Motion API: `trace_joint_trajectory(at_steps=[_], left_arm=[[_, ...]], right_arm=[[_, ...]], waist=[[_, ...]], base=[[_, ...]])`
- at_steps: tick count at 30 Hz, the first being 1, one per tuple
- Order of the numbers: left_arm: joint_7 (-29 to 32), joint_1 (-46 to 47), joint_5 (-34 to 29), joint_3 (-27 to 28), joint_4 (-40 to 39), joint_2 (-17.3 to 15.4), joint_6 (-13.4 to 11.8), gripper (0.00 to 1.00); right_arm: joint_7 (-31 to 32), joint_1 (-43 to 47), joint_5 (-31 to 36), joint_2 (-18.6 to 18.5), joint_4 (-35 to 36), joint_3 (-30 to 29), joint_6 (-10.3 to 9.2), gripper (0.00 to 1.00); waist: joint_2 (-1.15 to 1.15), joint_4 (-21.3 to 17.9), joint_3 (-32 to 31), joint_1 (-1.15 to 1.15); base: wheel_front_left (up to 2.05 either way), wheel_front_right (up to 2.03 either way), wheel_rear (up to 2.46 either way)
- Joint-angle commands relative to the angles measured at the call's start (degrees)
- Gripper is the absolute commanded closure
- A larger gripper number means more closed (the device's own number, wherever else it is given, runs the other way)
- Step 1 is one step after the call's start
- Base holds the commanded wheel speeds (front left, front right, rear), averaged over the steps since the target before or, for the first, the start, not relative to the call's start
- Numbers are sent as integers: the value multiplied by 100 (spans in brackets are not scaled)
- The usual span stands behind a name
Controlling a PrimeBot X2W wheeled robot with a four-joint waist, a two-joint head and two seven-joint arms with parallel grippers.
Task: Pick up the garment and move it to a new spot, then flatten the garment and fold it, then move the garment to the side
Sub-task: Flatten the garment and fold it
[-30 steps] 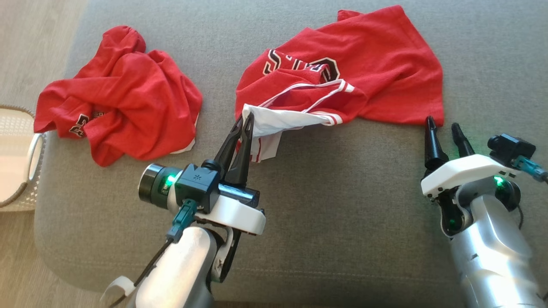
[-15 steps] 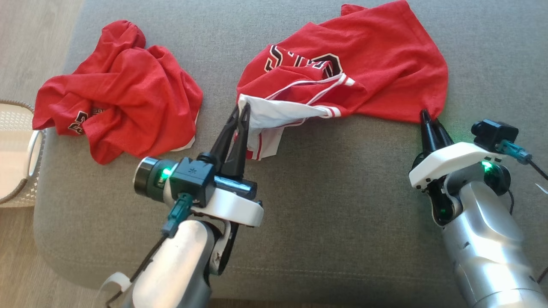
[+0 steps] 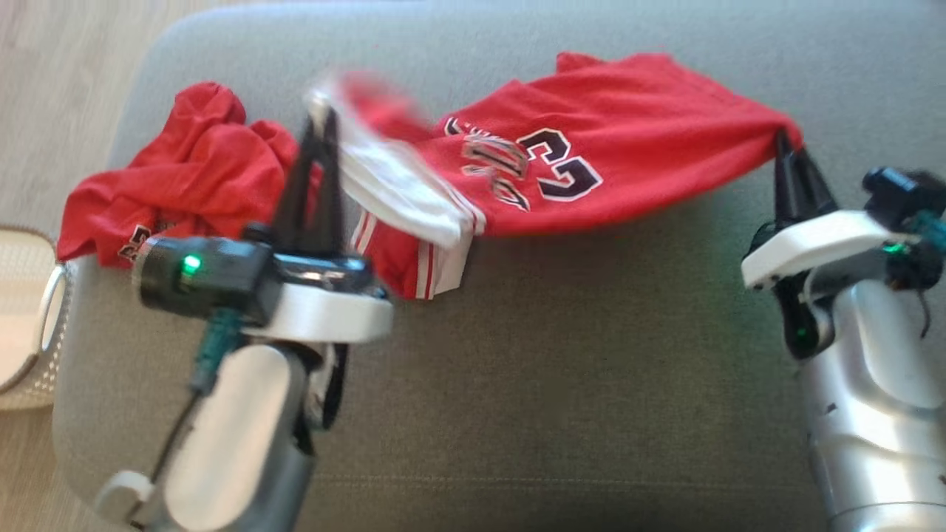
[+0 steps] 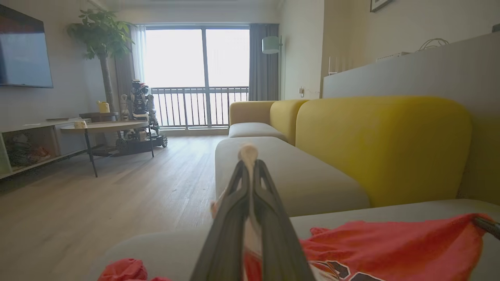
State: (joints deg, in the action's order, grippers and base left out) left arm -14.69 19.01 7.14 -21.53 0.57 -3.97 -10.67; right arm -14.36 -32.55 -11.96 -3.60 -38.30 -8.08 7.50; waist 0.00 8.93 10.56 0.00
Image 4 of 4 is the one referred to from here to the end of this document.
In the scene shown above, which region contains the sheer beige window curtain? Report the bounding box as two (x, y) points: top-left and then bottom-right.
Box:
(115, 25), (147, 99)

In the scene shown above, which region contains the looped white wire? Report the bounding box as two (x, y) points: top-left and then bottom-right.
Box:
(417, 37), (450, 52)

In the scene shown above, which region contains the white low television cabinet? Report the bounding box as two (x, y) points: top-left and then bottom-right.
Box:
(0, 118), (94, 180)

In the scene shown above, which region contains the grey window curtain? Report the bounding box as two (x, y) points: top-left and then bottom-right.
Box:
(248, 23), (280, 101)

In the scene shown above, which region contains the tall green potted tree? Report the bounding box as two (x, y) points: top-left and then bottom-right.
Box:
(66, 9), (136, 114)

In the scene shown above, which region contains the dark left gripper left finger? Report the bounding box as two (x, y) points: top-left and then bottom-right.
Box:
(190, 159), (250, 281)

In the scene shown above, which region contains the glass balcony door frame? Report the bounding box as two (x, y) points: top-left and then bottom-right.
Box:
(144, 25), (250, 128)

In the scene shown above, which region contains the pale green floor lamp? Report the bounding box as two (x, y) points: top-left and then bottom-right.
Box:
(261, 36), (283, 100)

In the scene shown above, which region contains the large grey sofa seat cushion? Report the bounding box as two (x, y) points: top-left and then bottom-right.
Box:
(84, 199), (500, 281)

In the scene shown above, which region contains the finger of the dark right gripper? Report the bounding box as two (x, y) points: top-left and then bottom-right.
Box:
(473, 217), (500, 240)

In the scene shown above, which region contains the red shorts number 23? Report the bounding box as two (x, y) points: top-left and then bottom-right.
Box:
(98, 258), (172, 281)

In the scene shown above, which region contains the dark metal balcony railing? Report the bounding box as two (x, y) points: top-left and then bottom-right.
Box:
(150, 86), (249, 128)

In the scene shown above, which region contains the wall mounted flat television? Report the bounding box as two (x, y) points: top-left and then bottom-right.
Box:
(0, 4), (54, 89)

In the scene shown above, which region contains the beige sofa backrest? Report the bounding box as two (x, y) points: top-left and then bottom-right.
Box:
(229, 101), (276, 126)

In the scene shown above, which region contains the clutter inside television cabinet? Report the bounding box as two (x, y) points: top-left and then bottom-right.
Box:
(5, 132), (52, 169)

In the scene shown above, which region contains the large yellow sofa backrest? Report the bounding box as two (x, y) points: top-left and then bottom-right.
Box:
(295, 96), (472, 208)

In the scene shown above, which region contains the humanoid robot on wheeled base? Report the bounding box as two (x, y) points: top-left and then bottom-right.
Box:
(116, 80), (168, 157)

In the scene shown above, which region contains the small yellow sofa backrest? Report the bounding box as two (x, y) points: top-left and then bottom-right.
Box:
(270, 99), (310, 146)

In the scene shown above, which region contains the round wooden coffee table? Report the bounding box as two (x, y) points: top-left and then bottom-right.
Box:
(60, 121), (155, 178)

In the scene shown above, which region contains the red jersey top white trim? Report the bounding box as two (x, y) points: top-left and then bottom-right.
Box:
(211, 143), (495, 281)

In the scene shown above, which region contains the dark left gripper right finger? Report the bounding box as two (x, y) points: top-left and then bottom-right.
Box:
(252, 159), (315, 281)

